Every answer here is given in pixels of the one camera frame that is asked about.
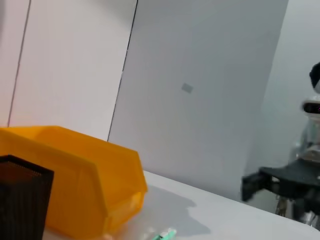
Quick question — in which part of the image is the black mesh pen holder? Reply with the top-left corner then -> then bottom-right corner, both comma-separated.
0,154 -> 55,240

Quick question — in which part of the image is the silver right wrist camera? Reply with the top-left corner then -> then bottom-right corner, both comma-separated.
301,97 -> 320,118

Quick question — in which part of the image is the yellow plastic bin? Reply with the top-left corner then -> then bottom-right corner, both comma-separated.
0,124 -> 149,237

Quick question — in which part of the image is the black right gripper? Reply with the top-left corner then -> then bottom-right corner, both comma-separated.
241,157 -> 320,202

